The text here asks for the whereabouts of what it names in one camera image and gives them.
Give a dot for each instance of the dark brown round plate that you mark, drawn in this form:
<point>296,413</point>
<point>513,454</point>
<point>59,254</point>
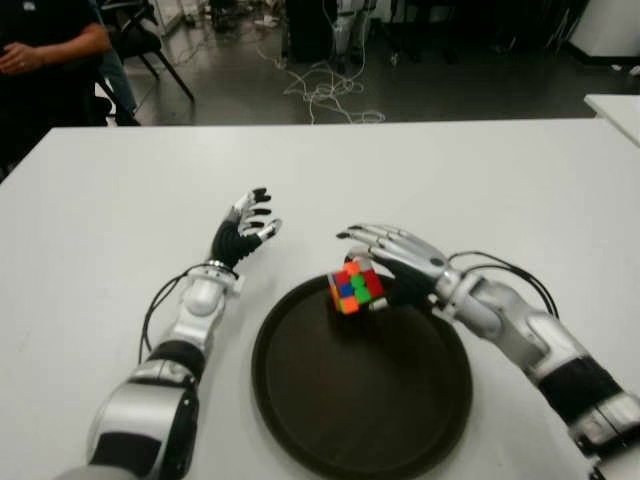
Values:
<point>360,400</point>

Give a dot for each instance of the white side table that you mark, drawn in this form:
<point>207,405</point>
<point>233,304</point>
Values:
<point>620,112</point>

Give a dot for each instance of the black equipment case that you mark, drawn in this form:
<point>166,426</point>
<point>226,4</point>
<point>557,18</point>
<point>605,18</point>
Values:
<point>307,30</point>

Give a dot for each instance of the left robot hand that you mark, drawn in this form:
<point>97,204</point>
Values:
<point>235,240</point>

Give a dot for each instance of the white humanoid robot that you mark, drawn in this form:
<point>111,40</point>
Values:
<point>345,25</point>

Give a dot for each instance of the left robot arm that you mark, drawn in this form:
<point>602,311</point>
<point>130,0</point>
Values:
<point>195,300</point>

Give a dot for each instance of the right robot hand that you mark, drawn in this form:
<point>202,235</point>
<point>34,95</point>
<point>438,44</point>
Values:
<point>425,270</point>

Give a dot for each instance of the black office chair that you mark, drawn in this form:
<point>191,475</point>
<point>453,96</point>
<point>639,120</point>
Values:
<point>145,47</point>

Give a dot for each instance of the multicolour Rubik's cube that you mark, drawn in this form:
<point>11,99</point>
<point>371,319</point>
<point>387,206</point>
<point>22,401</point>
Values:
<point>355,290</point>

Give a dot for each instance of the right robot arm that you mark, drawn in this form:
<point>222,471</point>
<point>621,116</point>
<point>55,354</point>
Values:
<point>500,310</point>

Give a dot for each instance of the seated person black shirt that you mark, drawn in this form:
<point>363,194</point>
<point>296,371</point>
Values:
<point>55,52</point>

